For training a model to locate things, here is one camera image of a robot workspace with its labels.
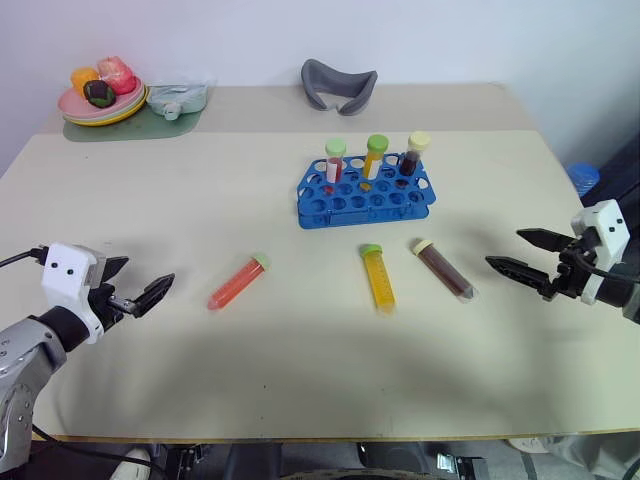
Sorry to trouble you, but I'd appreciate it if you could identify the stack of coloured plates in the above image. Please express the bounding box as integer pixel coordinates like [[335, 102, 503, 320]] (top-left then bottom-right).
[[60, 85, 149, 124]]

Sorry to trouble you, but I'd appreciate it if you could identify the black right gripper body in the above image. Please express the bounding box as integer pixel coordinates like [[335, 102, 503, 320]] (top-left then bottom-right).
[[539, 227, 601, 302]]

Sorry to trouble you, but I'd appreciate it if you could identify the black box under table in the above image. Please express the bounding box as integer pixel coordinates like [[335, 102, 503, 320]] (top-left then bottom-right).
[[434, 452, 491, 480]]

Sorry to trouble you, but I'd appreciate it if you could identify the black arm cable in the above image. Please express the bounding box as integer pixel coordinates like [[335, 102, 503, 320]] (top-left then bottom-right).
[[0, 247, 49, 269], [569, 249, 640, 282]]

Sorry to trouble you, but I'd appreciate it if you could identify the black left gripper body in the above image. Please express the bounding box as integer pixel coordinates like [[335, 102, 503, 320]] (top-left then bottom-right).
[[88, 282, 139, 331]]

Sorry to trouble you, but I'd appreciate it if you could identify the yellow plate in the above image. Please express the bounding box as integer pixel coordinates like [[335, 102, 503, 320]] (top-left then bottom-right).
[[63, 92, 151, 128]]

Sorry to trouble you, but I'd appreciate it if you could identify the dark brown tube black label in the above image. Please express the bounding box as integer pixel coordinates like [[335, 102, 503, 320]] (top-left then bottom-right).
[[398, 131, 433, 178]]

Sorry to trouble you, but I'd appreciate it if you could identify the brown liquid tube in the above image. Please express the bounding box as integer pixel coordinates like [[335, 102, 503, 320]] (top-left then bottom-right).
[[410, 238, 478, 305]]

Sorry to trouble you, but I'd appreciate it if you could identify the white rounded object under table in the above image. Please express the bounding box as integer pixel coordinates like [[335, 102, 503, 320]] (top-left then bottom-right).
[[114, 447, 153, 480]]

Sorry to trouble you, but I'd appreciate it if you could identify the orange liquid tube white label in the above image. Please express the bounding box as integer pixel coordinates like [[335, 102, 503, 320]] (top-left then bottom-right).
[[361, 134, 390, 180]]

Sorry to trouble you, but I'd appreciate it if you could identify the black object beside table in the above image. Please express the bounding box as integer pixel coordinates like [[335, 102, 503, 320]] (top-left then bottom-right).
[[579, 143, 640, 212]]

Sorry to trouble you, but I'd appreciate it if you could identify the dark green-brown toy fruit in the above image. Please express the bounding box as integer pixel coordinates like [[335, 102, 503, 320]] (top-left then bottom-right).
[[82, 79, 118, 108]]

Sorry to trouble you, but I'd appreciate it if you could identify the pale green pouch in plastic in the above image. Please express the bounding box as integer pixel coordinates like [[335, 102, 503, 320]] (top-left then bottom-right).
[[146, 76, 212, 121]]

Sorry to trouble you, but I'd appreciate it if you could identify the red liquid tube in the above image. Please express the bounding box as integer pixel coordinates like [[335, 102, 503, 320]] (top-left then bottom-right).
[[207, 252, 272, 312]]

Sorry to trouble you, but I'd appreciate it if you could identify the dark red tube white label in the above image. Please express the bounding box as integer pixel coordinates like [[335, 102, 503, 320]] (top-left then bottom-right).
[[324, 139, 348, 184]]

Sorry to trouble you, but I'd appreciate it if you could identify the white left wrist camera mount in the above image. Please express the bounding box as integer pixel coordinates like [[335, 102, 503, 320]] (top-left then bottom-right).
[[40, 243, 109, 345]]

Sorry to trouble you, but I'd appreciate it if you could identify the pink toy fruit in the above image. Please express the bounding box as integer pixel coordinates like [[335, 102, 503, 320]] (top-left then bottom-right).
[[96, 55, 138, 96]]

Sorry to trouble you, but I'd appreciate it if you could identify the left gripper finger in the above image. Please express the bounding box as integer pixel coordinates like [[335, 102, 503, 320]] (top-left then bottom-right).
[[102, 256, 131, 287], [130, 273, 177, 319]]

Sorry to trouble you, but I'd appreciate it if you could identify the orange toy fruit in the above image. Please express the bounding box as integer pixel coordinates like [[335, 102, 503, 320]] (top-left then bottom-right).
[[70, 66, 102, 98]]

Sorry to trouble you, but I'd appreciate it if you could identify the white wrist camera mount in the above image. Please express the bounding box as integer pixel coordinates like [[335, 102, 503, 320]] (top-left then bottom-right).
[[40, 243, 109, 345], [571, 199, 629, 306]]

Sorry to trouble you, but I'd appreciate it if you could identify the grey curved foam pad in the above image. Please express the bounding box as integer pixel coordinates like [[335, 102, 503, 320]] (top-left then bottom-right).
[[300, 58, 379, 118]]

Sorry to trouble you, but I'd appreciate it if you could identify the yellow liquid tube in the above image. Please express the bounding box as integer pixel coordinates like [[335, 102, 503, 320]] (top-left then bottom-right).
[[359, 243, 398, 316]]

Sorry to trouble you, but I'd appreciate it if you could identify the green table mat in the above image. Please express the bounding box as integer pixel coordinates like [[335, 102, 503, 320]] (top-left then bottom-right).
[[63, 106, 207, 143]]

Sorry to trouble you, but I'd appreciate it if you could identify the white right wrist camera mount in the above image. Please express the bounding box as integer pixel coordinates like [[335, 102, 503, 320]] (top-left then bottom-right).
[[571, 199, 629, 306]]

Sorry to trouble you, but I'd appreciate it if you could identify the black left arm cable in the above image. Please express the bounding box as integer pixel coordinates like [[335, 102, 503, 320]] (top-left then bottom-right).
[[0, 247, 49, 269]]

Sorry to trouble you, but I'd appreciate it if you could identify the blue plastic test tube rack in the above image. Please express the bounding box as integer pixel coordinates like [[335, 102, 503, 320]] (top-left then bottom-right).
[[295, 155, 438, 231]]

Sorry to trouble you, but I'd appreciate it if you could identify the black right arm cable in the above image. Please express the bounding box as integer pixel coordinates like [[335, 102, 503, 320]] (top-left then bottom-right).
[[569, 249, 640, 282]]

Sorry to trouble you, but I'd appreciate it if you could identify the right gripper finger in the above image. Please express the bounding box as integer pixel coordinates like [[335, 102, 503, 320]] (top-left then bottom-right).
[[516, 228, 572, 254], [485, 255, 554, 297]]

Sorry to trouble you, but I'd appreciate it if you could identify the dark rounded shape under table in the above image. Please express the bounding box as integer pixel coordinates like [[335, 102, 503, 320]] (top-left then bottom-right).
[[356, 441, 437, 475]]

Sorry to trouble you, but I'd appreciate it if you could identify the blue water bottle cap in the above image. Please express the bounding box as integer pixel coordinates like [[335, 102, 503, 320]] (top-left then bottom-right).
[[567, 162, 602, 198]]

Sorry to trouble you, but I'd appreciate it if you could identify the grey fabric under table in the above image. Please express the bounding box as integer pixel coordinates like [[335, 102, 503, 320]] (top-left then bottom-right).
[[508, 432, 640, 480]]

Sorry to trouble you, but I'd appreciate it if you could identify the pink plate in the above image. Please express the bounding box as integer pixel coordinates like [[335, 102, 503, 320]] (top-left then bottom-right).
[[57, 79, 147, 119]]

